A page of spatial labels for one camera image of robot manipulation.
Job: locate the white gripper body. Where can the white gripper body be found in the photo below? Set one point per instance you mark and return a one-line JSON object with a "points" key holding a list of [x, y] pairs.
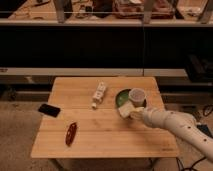
{"points": [[144, 116]]}

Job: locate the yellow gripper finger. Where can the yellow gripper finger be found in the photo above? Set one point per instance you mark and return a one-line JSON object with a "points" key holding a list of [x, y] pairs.
{"points": [[139, 110]]}

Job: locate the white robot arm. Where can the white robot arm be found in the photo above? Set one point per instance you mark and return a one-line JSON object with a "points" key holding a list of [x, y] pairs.
{"points": [[182, 125]]}

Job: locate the white ceramic cup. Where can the white ceramic cup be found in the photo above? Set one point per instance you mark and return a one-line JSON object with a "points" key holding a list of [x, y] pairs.
{"points": [[137, 97]]}

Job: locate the green ceramic bowl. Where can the green ceramic bowl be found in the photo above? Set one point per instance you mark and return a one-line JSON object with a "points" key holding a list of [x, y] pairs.
{"points": [[122, 97]]}

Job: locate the white squeeze bottle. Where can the white squeeze bottle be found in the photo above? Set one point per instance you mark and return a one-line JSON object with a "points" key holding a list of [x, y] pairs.
{"points": [[99, 95]]}

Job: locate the wooden folding table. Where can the wooden folding table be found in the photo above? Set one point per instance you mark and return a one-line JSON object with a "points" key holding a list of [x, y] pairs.
{"points": [[101, 132]]}

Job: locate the black power box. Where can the black power box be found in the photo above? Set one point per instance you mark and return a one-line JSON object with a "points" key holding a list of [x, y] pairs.
{"points": [[205, 130]]}

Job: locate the black smartphone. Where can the black smartphone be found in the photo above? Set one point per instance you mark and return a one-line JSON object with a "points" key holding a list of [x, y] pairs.
{"points": [[49, 110]]}

